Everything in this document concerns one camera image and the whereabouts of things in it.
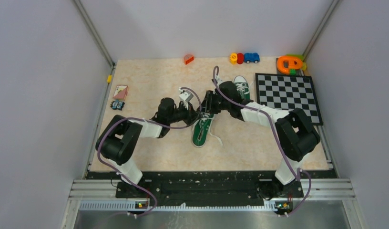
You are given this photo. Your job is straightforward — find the green canvas sneaker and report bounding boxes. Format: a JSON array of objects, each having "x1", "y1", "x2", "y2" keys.
[
  {"x1": 192, "y1": 113, "x2": 223, "y2": 147},
  {"x1": 233, "y1": 75, "x2": 250, "y2": 100}
]

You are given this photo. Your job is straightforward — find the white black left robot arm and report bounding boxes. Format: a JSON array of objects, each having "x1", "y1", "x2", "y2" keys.
[{"x1": 95, "y1": 97, "x2": 200, "y2": 197}]

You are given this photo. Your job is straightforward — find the yellow toy block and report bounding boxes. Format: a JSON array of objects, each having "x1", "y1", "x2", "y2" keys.
[{"x1": 229, "y1": 53, "x2": 238, "y2": 64}]

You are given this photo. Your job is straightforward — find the orange green ring toy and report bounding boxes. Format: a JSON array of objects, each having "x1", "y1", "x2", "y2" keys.
[{"x1": 276, "y1": 54, "x2": 307, "y2": 75}]

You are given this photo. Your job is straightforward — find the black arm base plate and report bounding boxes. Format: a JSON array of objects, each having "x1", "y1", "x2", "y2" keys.
[{"x1": 85, "y1": 170, "x2": 339, "y2": 209}]

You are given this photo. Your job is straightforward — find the black white chessboard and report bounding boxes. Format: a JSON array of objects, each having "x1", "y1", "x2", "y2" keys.
[{"x1": 255, "y1": 73, "x2": 323, "y2": 125}]

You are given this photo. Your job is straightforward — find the pink tangram puzzle box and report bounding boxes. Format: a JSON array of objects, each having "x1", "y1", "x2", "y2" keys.
[{"x1": 113, "y1": 85, "x2": 129, "y2": 101}]

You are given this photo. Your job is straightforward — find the orange toy brick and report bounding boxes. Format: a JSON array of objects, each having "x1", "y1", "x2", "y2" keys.
[{"x1": 184, "y1": 54, "x2": 195, "y2": 65}]

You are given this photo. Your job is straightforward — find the red toy block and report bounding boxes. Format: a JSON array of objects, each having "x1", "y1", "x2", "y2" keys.
[{"x1": 237, "y1": 53, "x2": 244, "y2": 64}]

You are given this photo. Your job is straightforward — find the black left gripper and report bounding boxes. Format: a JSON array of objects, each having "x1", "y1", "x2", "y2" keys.
[{"x1": 167, "y1": 100, "x2": 203, "y2": 125}]

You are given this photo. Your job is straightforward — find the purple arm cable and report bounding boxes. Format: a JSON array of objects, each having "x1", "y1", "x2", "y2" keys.
[
  {"x1": 96, "y1": 87, "x2": 203, "y2": 219},
  {"x1": 212, "y1": 65, "x2": 312, "y2": 217}
]

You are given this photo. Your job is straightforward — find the aluminium frame rail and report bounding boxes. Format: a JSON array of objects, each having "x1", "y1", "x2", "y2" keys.
[{"x1": 62, "y1": 178, "x2": 367, "y2": 229}]

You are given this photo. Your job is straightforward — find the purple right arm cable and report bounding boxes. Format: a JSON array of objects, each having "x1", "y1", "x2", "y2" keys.
[{"x1": 212, "y1": 65, "x2": 312, "y2": 217}]

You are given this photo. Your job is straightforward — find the yellow clip on frame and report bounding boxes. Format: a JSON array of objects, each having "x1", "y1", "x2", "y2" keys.
[{"x1": 106, "y1": 75, "x2": 112, "y2": 83}]

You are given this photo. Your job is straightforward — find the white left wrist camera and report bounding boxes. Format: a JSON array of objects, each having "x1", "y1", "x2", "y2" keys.
[{"x1": 179, "y1": 89, "x2": 193, "y2": 108}]

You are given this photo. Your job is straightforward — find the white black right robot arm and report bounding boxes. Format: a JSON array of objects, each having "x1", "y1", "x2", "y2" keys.
[{"x1": 202, "y1": 80, "x2": 320, "y2": 197}]

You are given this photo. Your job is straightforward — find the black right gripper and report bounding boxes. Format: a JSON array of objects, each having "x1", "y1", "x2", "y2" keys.
[{"x1": 197, "y1": 91, "x2": 231, "y2": 115}]

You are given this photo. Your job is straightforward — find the blue toy car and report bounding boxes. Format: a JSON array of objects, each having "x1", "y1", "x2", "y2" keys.
[{"x1": 244, "y1": 52, "x2": 260, "y2": 63}]

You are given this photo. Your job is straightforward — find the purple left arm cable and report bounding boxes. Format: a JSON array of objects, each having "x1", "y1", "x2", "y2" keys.
[{"x1": 96, "y1": 87, "x2": 203, "y2": 219}]

